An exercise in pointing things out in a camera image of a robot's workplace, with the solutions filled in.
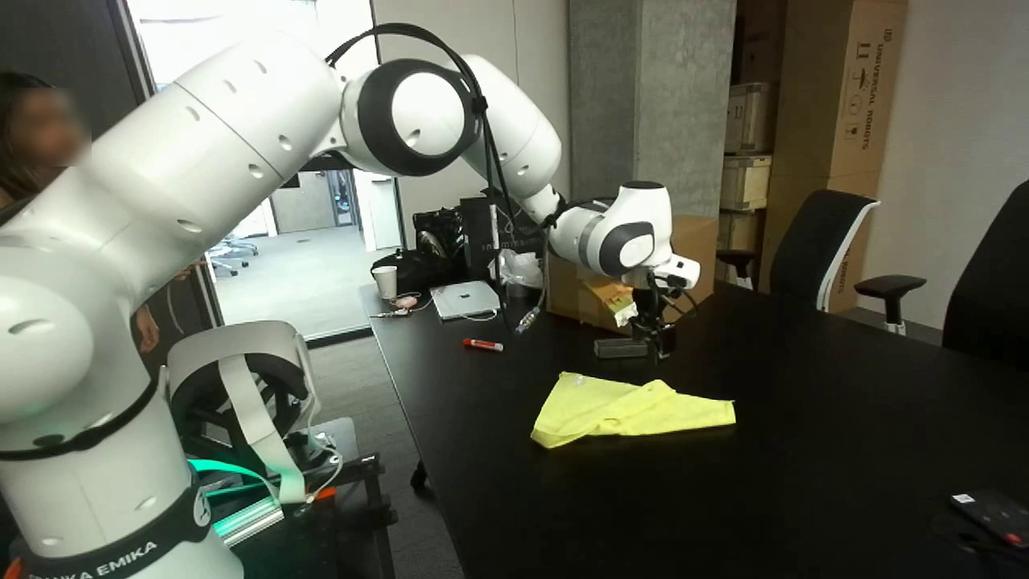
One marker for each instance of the yellow cloth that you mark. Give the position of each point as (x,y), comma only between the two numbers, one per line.
(631,407)

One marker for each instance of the brown cardboard box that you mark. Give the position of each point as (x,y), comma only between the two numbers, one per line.
(572,289)

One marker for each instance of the small beige storage box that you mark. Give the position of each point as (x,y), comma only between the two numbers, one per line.
(741,230)
(747,182)
(750,117)

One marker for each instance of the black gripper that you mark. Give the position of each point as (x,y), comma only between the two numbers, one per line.
(652,302)

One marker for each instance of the silver flat device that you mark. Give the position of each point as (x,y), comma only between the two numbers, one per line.
(465,297)

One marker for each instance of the teal green object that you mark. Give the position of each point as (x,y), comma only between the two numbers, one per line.
(229,469)

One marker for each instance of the white paper cup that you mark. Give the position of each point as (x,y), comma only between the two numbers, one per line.
(383,282)

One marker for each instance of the red marker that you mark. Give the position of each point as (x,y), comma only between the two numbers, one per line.
(483,344)

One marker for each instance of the black equipment pile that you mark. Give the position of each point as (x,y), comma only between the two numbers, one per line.
(461,230)

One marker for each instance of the silver pen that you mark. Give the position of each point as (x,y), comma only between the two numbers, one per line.
(527,319)

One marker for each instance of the black office chair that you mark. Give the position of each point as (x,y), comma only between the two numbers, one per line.
(821,251)
(990,278)

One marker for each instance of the clear plastic bag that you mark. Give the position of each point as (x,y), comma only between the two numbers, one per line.
(520,269)

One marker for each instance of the distant hallway chair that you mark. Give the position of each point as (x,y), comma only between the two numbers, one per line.
(238,257)

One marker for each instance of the tall cardboard box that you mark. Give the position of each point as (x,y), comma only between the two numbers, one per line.
(855,96)

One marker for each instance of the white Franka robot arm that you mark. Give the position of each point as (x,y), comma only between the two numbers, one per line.
(214,139)

